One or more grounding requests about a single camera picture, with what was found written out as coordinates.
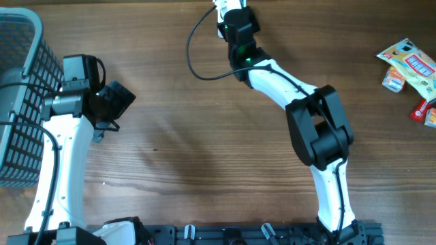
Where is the small orange box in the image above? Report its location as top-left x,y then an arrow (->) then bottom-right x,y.
382,66 -> 406,93
424,108 -> 436,128

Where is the red chocolate wafer bar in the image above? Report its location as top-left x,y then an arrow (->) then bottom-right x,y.
409,99 -> 431,123

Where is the blue yellow snack bag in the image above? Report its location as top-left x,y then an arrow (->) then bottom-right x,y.
376,38 -> 435,103

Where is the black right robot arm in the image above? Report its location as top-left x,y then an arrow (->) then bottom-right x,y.
217,2 -> 356,244

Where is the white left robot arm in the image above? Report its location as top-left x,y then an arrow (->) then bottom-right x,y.
6,54 -> 153,244

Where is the white barcode scanner box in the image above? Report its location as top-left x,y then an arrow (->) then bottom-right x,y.
217,19 -> 225,39

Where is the grey plastic shopping basket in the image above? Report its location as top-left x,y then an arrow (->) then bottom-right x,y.
1,7 -> 63,187

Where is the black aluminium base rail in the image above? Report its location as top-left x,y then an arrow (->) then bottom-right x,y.
87,220 -> 385,245

